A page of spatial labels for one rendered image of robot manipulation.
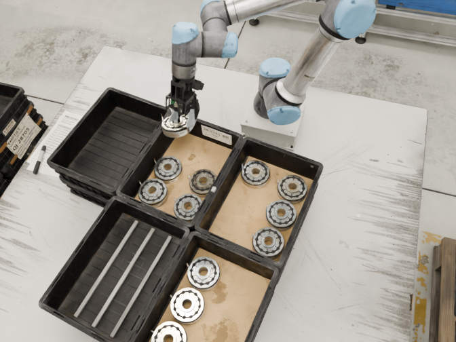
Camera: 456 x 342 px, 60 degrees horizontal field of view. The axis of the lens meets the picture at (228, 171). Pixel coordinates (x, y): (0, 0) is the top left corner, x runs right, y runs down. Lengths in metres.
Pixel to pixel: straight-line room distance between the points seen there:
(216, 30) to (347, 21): 0.37
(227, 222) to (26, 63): 2.47
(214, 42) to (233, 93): 0.70
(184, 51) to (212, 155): 0.47
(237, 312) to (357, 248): 0.51
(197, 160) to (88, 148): 0.44
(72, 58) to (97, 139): 1.76
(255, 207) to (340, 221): 0.35
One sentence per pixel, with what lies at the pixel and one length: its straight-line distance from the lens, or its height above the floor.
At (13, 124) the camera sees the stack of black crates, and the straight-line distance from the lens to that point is 2.36.
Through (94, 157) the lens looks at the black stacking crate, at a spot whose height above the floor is 0.83.
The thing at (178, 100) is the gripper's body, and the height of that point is 1.16.
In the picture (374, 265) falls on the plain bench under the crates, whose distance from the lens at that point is 1.52.
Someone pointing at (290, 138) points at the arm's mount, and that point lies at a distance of 1.62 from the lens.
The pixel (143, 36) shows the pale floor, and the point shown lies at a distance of 3.36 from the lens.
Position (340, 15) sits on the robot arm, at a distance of 1.19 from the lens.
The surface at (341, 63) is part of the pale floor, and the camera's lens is 3.09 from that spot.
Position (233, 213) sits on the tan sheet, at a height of 0.83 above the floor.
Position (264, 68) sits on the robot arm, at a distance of 1.51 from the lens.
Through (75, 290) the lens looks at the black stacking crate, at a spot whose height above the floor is 0.83.
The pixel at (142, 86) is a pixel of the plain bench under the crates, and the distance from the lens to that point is 1.97.
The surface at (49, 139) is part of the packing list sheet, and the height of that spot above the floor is 0.70.
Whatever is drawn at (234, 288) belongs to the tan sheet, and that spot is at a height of 0.83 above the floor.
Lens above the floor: 2.08
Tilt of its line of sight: 59 degrees down
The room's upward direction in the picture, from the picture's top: 5 degrees counter-clockwise
